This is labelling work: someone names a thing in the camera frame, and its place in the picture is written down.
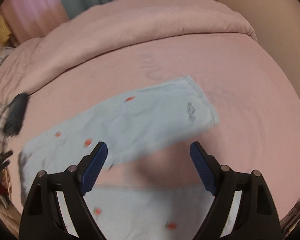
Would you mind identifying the pink folded duvet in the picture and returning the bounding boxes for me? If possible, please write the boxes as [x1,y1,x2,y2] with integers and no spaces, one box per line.
[0,0,256,103]

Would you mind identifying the black object on bed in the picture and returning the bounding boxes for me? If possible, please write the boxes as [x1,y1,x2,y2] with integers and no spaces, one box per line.
[4,93,29,137]

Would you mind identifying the light blue denim pants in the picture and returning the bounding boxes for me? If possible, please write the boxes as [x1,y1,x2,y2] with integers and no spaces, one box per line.
[19,76,219,239]

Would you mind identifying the pink bed sheet mattress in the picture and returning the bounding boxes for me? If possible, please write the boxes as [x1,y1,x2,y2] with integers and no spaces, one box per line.
[10,34,300,239]

